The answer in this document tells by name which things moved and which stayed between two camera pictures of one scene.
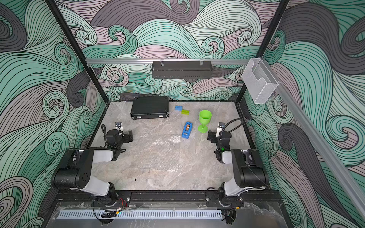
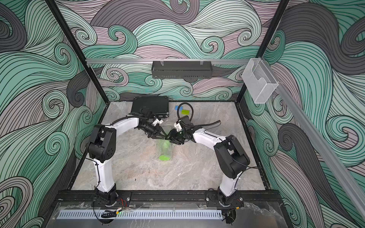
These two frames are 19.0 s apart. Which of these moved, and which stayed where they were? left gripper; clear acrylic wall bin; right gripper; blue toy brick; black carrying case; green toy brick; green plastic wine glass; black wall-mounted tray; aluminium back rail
Moved: green plastic wine glass; right gripper; left gripper
Stayed: green toy brick; black wall-mounted tray; aluminium back rail; black carrying case; clear acrylic wall bin; blue toy brick
